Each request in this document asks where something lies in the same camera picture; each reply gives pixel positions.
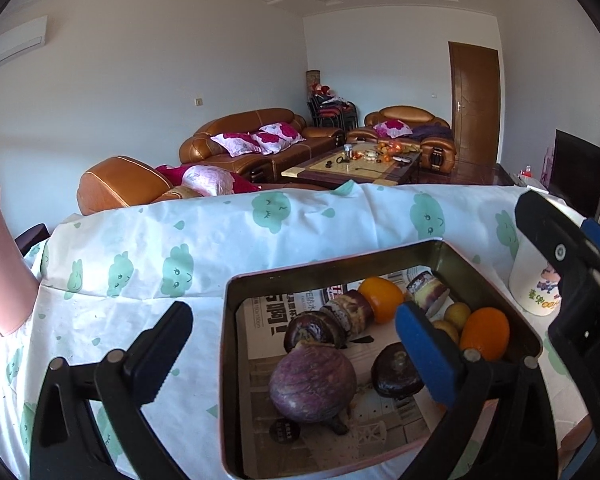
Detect orange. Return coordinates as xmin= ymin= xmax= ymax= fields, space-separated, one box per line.
xmin=460 ymin=307 xmax=510 ymax=362

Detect dark mangosteen front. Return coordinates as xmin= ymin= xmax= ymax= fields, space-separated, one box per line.
xmin=370 ymin=342 xmax=425 ymax=400

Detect dark mangosteen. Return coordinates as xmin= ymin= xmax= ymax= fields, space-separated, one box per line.
xmin=283 ymin=310 xmax=349 ymax=353
xmin=370 ymin=342 xmax=425 ymax=400

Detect striped purple cut fruit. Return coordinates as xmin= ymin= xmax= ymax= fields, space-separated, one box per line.
xmin=406 ymin=271 xmax=450 ymax=318

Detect orange fruit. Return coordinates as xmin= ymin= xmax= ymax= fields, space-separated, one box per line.
xmin=358 ymin=276 xmax=404 ymax=324

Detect dark mangosteen back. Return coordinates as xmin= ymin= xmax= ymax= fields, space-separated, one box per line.
xmin=283 ymin=310 xmax=349 ymax=353

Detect black television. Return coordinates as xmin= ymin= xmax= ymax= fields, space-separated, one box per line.
xmin=548 ymin=130 xmax=600 ymax=220

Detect white cartoon pig mug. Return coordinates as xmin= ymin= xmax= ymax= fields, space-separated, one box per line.
xmin=508 ymin=237 xmax=562 ymax=316

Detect yellow-green kiwi fruit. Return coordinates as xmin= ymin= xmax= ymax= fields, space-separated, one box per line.
xmin=443 ymin=302 xmax=471 ymax=330

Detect pink biscuit tin box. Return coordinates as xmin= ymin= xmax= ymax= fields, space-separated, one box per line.
xmin=220 ymin=238 xmax=541 ymax=479

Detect cut purple fruit in tin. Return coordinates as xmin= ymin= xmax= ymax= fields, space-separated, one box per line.
xmin=321 ymin=290 xmax=375 ymax=337

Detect purple round fruit in tin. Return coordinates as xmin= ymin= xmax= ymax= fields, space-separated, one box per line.
xmin=268 ymin=341 xmax=358 ymax=424

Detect pink plastic pitcher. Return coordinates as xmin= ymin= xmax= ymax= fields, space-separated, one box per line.
xmin=0 ymin=207 xmax=38 ymax=336

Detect brown wooden door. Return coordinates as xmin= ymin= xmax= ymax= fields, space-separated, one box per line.
xmin=449 ymin=41 xmax=501 ymax=166

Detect brown leather armchair far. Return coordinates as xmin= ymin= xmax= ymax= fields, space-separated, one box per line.
xmin=347 ymin=105 xmax=456 ymax=174

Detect brown leather armchair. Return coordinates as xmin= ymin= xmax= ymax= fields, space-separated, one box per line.
xmin=347 ymin=105 xmax=456 ymax=174
xmin=76 ymin=156 xmax=318 ymax=216

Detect brown leather armchair near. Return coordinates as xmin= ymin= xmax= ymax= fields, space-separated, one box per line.
xmin=76 ymin=156 xmax=318 ymax=216

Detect light pink cushion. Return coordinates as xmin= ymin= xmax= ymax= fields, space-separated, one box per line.
xmin=182 ymin=165 xmax=235 ymax=196

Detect wooden coffee table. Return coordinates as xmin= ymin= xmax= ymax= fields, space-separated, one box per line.
xmin=280 ymin=142 xmax=422 ymax=188

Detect pink pillow on armchair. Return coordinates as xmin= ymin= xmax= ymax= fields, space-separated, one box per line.
xmin=373 ymin=118 xmax=413 ymax=139

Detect long brown leather sofa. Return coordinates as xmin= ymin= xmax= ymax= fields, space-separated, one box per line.
xmin=178 ymin=107 xmax=344 ymax=182

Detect pink floral pillow left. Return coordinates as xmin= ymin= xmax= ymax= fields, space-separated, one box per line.
xmin=210 ymin=132 xmax=262 ymax=157

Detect pink floral pillow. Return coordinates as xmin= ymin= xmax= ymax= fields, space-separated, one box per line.
xmin=210 ymin=132 xmax=262 ymax=157
xmin=251 ymin=122 xmax=304 ymax=155

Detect pink floral pillow right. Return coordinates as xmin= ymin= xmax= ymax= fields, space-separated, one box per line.
xmin=251 ymin=122 xmax=304 ymax=155

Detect stacked dark chairs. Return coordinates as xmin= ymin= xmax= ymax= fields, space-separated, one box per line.
xmin=308 ymin=94 xmax=358 ymax=131

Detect white air conditioner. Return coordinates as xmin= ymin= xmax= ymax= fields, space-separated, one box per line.
xmin=0 ymin=15 xmax=48 ymax=66

